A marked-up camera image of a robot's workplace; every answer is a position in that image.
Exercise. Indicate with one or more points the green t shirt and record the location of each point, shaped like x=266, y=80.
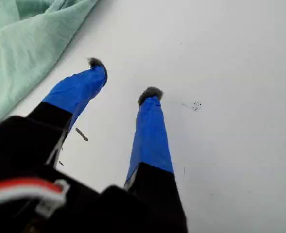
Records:
x=23, y=48

